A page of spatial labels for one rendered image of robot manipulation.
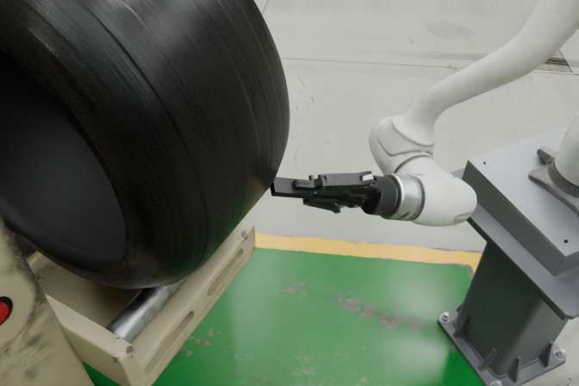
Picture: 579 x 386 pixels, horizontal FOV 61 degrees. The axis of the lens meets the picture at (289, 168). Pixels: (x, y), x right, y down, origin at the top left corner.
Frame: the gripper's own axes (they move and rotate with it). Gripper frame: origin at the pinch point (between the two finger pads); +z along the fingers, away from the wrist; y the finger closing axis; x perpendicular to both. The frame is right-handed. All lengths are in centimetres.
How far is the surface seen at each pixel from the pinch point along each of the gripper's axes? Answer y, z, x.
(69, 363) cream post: 22.7, 31.5, -21.6
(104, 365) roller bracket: 17.2, 27.1, -23.4
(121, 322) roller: 14.9, 25.0, -17.7
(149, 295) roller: 14.8, 20.8, -13.7
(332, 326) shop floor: 90, -61, -3
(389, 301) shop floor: 83, -84, 3
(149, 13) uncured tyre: -28.2, 30.0, 3.0
